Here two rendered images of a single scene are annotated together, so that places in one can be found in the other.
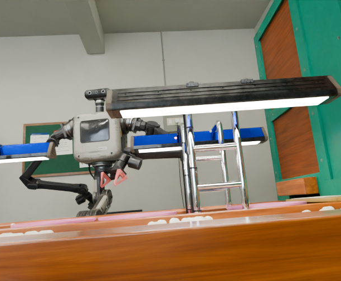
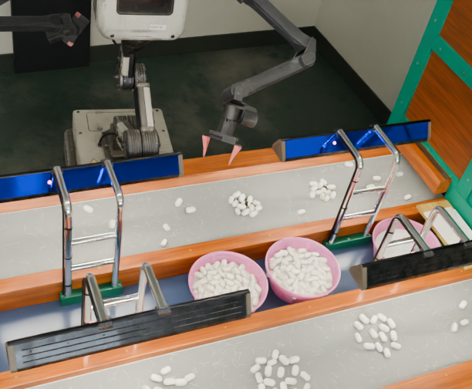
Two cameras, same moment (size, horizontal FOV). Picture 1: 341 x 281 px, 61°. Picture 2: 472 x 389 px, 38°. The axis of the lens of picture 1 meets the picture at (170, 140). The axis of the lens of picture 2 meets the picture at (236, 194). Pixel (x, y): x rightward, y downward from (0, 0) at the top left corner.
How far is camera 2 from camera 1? 211 cm
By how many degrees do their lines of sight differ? 61
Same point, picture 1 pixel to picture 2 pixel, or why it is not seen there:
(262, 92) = not seen: outside the picture
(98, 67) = not seen: outside the picture
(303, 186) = (436, 187)
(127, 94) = (379, 272)
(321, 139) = not seen: outside the picture
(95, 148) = (143, 25)
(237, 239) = not seen: outside the picture
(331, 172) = (470, 195)
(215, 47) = not seen: outside the picture
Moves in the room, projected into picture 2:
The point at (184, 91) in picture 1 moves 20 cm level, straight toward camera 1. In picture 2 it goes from (421, 263) to (454, 319)
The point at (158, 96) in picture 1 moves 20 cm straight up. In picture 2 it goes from (402, 273) to (426, 227)
